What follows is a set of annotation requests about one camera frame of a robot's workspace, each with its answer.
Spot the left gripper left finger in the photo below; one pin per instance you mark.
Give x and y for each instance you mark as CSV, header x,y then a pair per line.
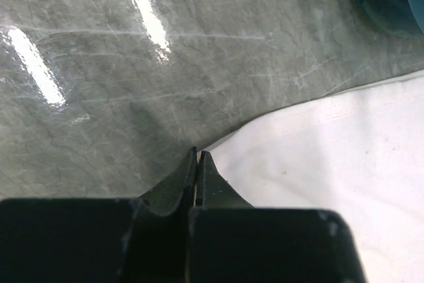
x,y
138,239

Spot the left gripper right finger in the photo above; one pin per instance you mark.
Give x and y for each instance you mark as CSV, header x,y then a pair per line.
x,y
229,240

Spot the cream white t-shirt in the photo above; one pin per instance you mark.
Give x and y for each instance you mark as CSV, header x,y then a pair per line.
x,y
358,152

